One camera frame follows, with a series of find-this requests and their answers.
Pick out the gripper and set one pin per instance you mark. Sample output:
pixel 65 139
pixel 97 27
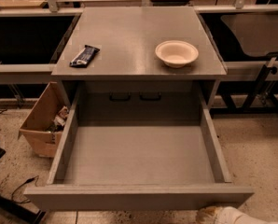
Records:
pixel 230 216

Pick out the grey top drawer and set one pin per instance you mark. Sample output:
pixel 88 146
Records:
pixel 138 153

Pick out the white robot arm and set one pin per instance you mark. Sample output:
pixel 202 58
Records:
pixel 226 215

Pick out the grey drawer cabinet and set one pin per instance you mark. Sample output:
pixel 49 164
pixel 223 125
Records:
pixel 126 76

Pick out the white paper bowl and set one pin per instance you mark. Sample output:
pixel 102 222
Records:
pixel 176 53

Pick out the black stand leg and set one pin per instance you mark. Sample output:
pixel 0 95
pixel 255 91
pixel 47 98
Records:
pixel 20 212

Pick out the trash in cardboard box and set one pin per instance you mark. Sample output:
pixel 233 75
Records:
pixel 59 121

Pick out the brown cardboard box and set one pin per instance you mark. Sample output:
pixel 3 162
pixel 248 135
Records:
pixel 50 102

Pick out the dark blue snack bar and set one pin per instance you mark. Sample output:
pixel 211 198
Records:
pixel 84 57

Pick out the black folding frame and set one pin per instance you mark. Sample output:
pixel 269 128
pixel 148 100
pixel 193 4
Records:
pixel 260 98

